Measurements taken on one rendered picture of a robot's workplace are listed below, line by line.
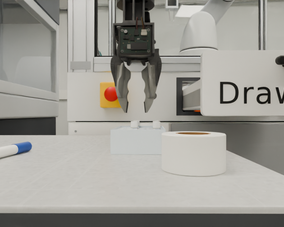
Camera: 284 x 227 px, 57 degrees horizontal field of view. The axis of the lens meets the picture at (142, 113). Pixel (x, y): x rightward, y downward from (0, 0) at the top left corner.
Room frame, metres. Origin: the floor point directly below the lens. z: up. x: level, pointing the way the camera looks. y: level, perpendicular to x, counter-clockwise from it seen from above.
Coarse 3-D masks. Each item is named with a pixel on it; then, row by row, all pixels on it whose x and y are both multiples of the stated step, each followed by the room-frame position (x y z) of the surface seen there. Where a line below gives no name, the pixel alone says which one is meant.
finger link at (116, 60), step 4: (116, 52) 0.51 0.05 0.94; (116, 56) 0.50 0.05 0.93; (112, 60) 0.50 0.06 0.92; (116, 60) 0.50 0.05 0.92; (120, 60) 0.50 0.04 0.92; (112, 64) 0.51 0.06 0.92; (116, 64) 0.50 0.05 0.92; (120, 64) 0.50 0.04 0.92; (112, 68) 0.51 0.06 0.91; (116, 68) 0.50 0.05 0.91; (112, 72) 0.51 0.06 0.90; (116, 72) 0.50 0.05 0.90; (116, 76) 0.50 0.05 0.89
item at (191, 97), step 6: (192, 84) 0.63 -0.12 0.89; (198, 84) 0.56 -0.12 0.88; (186, 90) 0.72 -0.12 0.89; (192, 90) 0.63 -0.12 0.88; (198, 90) 0.55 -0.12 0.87; (186, 96) 0.70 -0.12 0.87; (192, 96) 0.61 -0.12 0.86; (198, 96) 0.55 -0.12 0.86; (186, 102) 0.70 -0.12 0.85; (192, 102) 0.61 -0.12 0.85; (198, 102) 0.55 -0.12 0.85; (186, 108) 0.72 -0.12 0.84; (192, 108) 0.63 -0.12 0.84; (198, 108) 0.56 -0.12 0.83
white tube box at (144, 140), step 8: (120, 128) 0.47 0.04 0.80; (128, 128) 0.47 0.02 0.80; (144, 128) 0.47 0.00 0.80; (152, 128) 0.47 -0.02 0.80; (160, 128) 0.47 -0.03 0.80; (112, 136) 0.40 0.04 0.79; (120, 136) 0.40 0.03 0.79; (128, 136) 0.40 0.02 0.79; (136, 136) 0.40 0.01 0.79; (144, 136) 0.40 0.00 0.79; (152, 136) 0.39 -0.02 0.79; (160, 136) 0.39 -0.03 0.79; (112, 144) 0.40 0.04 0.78; (120, 144) 0.40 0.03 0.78; (128, 144) 0.40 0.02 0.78; (136, 144) 0.40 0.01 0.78; (144, 144) 0.40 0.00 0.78; (152, 144) 0.39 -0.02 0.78; (160, 144) 0.39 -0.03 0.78; (112, 152) 0.40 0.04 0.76; (120, 152) 0.40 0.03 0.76; (128, 152) 0.40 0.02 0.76; (136, 152) 0.40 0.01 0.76; (144, 152) 0.40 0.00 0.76; (152, 152) 0.39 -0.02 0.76; (160, 152) 0.39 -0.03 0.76
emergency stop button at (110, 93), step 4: (108, 88) 0.71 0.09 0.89; (112, 88) 0.70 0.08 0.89; (104, 92) 0.71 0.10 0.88; (108, 92) 0.70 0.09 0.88; (112, 92) 0.70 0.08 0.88; (108, 96) 0.70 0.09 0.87; (112, 96) 0.70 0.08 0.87; (116, 96) 0.70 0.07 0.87; (108, 100) 0.71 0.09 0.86; (112, 100) 0.71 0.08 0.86
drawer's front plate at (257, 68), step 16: (208, 64) 0.44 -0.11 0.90; (224, 64) 0.44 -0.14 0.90; (240, 64) 0.44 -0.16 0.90; (256, 64) 0.44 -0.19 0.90; (272, 64) 0.44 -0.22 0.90; (208, 80) 0.44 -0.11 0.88; (224, 80) 0.44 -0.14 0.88; (240, 80) 0.44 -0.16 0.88; (256, 80) 0.44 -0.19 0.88; (272, 80) 0.44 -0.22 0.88; (208, 96) 0.44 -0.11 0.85; (224, 96) 0.44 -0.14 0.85; (240, 96) 0.44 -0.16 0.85; (256, 96) 0.44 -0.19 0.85; (272, 96) 0.44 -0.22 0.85; (208, 112) 0.44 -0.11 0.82; (224, 112) 0.44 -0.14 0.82; (240, 112) 0.44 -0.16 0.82; (256, 112) 0.44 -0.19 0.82; (272, 112) 0.44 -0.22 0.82
